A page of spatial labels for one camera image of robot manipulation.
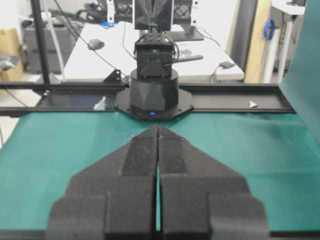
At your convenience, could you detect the cardboard box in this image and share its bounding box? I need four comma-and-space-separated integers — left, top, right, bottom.
0, 27, 24, 82

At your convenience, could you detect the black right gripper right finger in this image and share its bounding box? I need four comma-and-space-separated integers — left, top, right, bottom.
158, 127, 270, 240

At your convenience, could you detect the green hanging backdrop cloth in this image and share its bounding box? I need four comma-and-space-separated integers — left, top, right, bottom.
279, 0, 320, 142

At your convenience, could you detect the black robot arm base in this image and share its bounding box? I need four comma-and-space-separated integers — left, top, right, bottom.
115, 30, 194, 121

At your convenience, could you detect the monitor with black stand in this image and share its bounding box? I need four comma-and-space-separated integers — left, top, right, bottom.
132, 0, 204, 42

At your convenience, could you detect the white background desk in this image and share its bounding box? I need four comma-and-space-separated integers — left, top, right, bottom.
64, 22, 245, 84

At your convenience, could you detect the small grey desk device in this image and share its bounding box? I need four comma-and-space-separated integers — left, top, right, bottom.
219, 61, 236, 69

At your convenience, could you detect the black vertical frame post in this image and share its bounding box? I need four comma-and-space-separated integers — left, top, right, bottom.
30, 0, 50, 85

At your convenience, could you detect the black aluminium frame rail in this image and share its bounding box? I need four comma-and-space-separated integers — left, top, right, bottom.
0, 82, 295, 121

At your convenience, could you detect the grey filing cabinet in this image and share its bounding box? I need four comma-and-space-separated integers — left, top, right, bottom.
23, 27, 76, 75

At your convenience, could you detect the green table cloth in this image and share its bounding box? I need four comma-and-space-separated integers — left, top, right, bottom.
0, 112, 320, 231

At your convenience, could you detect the black computer mouse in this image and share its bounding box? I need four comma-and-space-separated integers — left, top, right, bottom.
87, 39, 105, 51

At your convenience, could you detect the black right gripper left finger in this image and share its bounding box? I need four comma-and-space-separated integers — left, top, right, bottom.
46, 125, 159, 240

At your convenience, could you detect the blue tape roll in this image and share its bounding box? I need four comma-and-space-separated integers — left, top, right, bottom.
263, 18, 276, 41

